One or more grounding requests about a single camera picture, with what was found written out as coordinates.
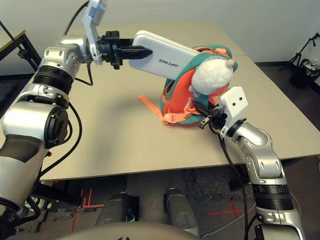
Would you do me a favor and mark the teal and orange backpack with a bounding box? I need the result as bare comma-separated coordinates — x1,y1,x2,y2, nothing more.
138,44,240,127

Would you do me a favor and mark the grey left robot leg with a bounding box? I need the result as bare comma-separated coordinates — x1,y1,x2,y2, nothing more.
96,192,140,226

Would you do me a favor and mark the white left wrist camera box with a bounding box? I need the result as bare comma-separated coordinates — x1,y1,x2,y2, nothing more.
81,0,109,66

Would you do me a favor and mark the dark foam scrap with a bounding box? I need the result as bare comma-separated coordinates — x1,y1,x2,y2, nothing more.
52,209,77,221

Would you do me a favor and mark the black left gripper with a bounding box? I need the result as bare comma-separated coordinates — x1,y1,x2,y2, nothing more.
98,29,153,71

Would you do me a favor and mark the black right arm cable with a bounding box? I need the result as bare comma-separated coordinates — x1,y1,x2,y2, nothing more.
217,133,261,240

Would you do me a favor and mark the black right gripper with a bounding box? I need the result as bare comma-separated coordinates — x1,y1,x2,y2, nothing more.
193,102,228,134

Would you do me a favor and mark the black left upper arm cable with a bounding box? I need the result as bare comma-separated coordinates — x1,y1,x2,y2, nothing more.
38,101,83,177

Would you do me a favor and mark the grey robot leg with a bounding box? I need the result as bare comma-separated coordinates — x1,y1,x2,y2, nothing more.
96,192,140,226
163,187,201,237

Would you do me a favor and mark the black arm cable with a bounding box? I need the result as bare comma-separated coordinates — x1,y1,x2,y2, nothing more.
38,101,83,177
217,133,261,240

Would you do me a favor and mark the black tripod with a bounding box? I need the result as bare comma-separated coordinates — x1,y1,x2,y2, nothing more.
279,32,320,73

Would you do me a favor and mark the black table foot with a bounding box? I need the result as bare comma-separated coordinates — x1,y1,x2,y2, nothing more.
31,179,82,206
228,172,251,192

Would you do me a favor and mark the wooden side table black frame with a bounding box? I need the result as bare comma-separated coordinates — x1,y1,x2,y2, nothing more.
0,29,42,73

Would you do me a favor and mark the black pole with clamp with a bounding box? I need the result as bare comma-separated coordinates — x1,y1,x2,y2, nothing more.
0,20,26,60

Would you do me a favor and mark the white pencil case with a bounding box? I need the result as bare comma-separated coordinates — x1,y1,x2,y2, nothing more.
128,30,202,80

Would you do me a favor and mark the grey robot torso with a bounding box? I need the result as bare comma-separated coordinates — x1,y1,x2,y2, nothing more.
67,221,201,240

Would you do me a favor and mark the black left camera cable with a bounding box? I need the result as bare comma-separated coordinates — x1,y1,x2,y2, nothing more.
63,0,90,36

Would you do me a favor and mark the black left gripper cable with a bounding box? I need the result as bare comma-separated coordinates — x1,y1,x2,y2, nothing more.
74,58,94,87

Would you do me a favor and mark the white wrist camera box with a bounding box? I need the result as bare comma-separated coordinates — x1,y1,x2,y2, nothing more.
216,86,249,138
81,0,109,66

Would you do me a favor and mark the black bin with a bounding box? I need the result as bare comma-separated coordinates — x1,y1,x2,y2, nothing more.
289,58,320,90

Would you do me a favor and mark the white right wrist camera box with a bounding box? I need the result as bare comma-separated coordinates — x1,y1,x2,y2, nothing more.
216,86,249,138

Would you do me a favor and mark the white plush toy pendant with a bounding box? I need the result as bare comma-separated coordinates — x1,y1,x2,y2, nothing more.
188,57,236,99

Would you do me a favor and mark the grey right robot leg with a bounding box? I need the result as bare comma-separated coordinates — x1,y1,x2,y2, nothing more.
163,187,201,237

